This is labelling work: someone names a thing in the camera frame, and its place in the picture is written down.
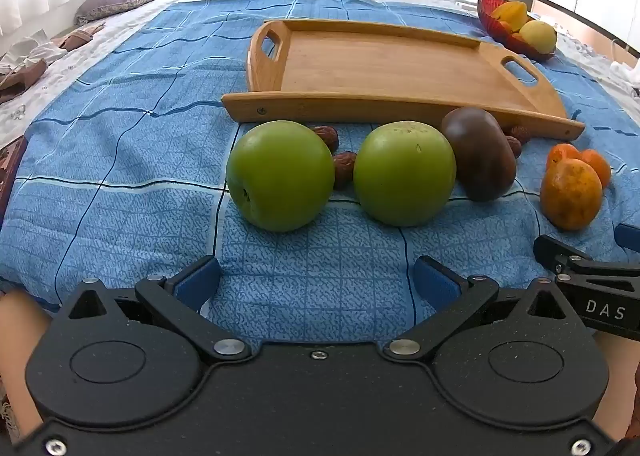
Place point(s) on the person's left leg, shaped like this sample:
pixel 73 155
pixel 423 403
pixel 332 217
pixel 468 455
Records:
pixel 22 336

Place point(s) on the blue checked blanket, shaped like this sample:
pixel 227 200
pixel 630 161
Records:
pixel 125 161

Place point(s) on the wooden bed frame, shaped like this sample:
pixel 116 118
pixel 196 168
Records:
pixel 575 18

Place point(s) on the person's leg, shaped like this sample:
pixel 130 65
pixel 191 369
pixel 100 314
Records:
pixel 22 336
pixel 620 376

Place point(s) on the dried red date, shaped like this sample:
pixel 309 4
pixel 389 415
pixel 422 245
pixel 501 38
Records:
pixel 330 137
pixel 521 132
pixel 515 147
pixel 344 168

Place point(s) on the yellow pear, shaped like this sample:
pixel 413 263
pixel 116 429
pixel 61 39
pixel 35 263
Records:
pixel 539 36

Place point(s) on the bed with pale sheet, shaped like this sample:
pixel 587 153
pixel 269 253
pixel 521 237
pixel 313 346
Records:
pixel 100 61

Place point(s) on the large dull orange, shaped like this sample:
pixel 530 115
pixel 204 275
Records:
pixel 570 193

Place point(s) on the green apple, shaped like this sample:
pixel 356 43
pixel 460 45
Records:
pixel 405 173
pixel 280 176

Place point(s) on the crumpled white cloth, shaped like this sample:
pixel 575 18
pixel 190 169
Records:
pixel 627 73

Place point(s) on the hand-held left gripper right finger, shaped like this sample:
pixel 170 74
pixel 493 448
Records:
pixel 436 281

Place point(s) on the dark brown round fruit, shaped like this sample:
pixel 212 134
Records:
pixel 480 151

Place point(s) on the red glass bowl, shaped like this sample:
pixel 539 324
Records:
pixel 486 11

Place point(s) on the small bright tangerine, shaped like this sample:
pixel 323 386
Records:
pixel 562 153
pixel 599 166

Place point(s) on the pink garment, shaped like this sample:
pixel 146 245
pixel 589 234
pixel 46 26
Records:
pixel 75 38

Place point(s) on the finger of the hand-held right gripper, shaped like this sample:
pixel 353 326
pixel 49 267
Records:
pixel 629 236
pixel 550 248

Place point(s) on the person's right leg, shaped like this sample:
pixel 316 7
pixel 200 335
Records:
pixel 620 376

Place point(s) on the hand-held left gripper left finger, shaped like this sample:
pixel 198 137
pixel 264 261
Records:
pixel 197 281

